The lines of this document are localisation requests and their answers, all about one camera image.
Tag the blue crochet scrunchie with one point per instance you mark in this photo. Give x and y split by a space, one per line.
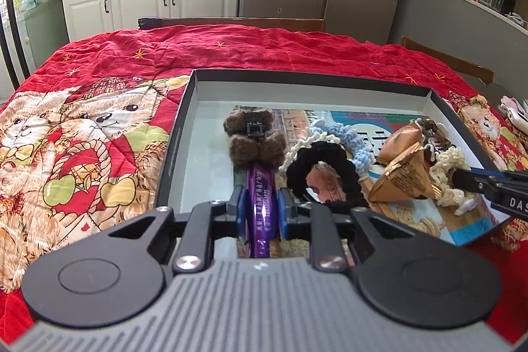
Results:
350 140

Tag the white kitchen cabinet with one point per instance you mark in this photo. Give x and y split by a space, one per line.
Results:
86 18

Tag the brown fuzzy bow hair clip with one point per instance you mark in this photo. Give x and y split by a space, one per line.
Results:
253 138

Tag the purple snack bar wrapper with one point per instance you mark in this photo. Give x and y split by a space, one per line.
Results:
262 212

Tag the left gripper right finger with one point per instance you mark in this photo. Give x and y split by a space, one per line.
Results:
287 215

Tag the cream crochet scrunchie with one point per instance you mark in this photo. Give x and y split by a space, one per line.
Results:
441 177

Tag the red teddy bear blanket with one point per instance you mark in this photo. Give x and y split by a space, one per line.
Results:
101 267

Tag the brown paper pyramid packet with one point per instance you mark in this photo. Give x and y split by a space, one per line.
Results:
398 142

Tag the brown striped crochet scrunchie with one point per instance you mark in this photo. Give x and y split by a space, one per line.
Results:
434 138

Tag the black crochet scrunchie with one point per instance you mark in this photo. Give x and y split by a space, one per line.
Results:
323 148

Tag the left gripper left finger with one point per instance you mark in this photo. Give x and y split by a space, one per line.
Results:
241 209

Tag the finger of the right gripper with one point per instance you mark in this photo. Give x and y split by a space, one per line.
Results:
469 181
500 174

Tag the wooden chair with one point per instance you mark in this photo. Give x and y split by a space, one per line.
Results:
485 75
289 24

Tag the black shallow box tray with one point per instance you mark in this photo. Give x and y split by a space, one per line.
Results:
198 167

